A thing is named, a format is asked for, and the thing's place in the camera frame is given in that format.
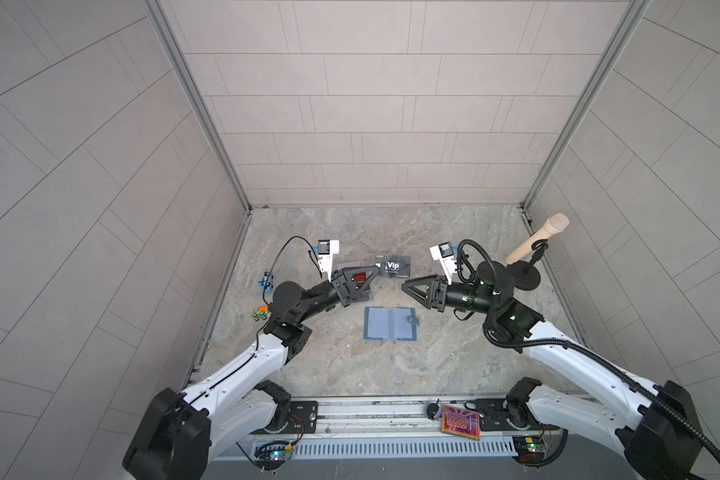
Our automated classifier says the right green circuit board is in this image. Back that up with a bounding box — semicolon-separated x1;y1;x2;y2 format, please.
512;436;550;464

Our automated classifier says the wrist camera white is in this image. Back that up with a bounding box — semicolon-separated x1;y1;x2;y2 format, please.
316;239;340;281
430;242;457;284

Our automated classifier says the pink orange patterned card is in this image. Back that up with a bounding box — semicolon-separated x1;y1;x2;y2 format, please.
441;405;481;440

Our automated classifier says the green orange toy car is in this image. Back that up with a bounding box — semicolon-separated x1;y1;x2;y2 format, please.
251;306;270;322

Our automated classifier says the black corrugated cable conduit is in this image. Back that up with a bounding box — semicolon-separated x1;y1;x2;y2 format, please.
455;238;720;480

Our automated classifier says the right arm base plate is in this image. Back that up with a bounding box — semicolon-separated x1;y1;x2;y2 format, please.
464;397;561;435

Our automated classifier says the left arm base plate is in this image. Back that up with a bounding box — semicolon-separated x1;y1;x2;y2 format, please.
255;401;319;435

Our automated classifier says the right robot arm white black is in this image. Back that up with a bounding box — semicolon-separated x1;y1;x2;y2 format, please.
401;261;720;479

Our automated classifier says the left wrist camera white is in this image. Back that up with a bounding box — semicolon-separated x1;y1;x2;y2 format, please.
316;239;340;281

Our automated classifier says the blue card holder wallet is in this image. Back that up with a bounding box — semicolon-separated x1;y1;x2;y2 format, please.
363;307;419;342

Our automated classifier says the left green circuit board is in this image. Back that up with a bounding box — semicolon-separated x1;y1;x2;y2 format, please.
254;440;294;471

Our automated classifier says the small black knob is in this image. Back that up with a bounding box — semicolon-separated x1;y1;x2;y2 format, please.
426;400;442;421

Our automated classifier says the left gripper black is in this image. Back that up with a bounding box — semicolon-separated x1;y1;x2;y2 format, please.
291;274;375;327

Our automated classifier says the beige microphone on stand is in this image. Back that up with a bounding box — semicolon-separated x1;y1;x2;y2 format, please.
506;213;570;291

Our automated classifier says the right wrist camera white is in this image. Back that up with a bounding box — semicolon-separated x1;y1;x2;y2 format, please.
430;242;457;284

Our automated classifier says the green circuit board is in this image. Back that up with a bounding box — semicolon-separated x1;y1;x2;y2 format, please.
254;440;294;471
512;436;550;464

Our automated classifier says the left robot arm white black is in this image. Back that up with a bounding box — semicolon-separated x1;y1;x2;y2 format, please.
122;266;380;479

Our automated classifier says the blue toy car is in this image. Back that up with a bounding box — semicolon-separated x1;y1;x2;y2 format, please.
259;270;273;294

